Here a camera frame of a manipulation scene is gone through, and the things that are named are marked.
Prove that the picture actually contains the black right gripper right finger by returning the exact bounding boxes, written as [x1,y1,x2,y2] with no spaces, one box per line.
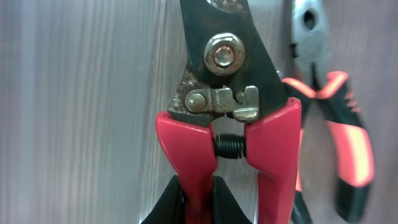
[212,176,252,224]

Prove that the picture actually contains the red handle pruning shears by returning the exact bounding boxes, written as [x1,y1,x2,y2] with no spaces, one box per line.
[155,0,301,223]

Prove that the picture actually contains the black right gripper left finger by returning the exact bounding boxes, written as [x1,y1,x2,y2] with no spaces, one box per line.
[141,175,185,224]

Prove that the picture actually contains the red black handle pliers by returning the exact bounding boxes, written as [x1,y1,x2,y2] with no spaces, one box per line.
[282,0,375,223]

